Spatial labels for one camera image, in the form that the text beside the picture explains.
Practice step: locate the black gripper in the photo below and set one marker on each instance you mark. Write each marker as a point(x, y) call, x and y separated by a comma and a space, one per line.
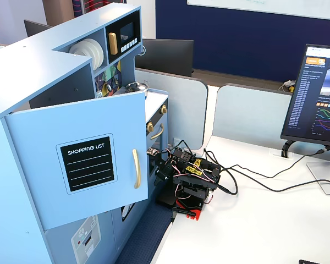
point(163, 168)

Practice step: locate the blue shopping list cabinet door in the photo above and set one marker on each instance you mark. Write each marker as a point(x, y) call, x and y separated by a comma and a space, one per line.
point(79, 118)

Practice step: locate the toy oven door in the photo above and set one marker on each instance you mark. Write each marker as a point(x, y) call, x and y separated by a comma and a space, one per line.
point(156, 144)

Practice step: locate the blue dishwasher print door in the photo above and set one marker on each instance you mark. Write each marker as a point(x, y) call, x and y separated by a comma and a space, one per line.
point(129, 233)

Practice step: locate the blue dispenser print cabinet door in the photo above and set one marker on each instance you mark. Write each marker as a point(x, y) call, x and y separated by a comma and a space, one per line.
point(104, 236)

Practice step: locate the black toy microwave door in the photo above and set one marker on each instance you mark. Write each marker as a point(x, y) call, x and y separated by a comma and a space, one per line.
point(126, 33)

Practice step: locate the red table clamp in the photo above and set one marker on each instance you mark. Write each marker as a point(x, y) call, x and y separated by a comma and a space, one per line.
point(193, 213)

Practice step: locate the gold oven knob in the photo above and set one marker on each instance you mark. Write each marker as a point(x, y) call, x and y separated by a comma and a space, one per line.
point(150, 127)
point(163, 109)

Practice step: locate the grey desk divider panel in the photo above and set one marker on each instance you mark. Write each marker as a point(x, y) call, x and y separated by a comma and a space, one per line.
point(250, 112)
point(184, 110)

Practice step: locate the silver toy pot with lid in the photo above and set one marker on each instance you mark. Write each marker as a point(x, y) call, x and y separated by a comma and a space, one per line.
point(137, 86)

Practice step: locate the dark switched-off monitor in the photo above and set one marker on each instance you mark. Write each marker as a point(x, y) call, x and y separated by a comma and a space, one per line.
point(167, 57)
point(34, 27)

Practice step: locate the white toy plate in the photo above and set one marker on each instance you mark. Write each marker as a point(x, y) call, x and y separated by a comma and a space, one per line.
point(94, 53)
point(79, 49)
point(101, 56)

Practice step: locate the silver monitor stand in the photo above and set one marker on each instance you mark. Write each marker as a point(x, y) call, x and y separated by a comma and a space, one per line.
point(327, 178)

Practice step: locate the small black flat object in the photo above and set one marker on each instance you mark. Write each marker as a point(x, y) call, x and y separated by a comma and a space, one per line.
point(306, 261)

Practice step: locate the lit computer monitor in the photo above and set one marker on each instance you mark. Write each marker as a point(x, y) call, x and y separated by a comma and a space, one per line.
point(310, 96)

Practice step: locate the blue toy kitchen unit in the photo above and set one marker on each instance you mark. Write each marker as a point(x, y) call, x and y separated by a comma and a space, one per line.
point(30, 68)

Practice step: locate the white whiteboard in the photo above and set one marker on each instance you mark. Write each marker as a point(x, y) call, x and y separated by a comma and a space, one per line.
point(264, 5)

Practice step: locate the black flat base plate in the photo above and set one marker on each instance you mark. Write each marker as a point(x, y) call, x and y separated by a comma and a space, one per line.
point(165, 199)

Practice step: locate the small wrist camera board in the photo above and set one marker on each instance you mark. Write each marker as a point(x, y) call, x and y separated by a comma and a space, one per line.
point(153, 151)

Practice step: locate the navy blue wall panel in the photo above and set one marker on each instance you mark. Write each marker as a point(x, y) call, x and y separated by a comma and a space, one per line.
point(236, 44)

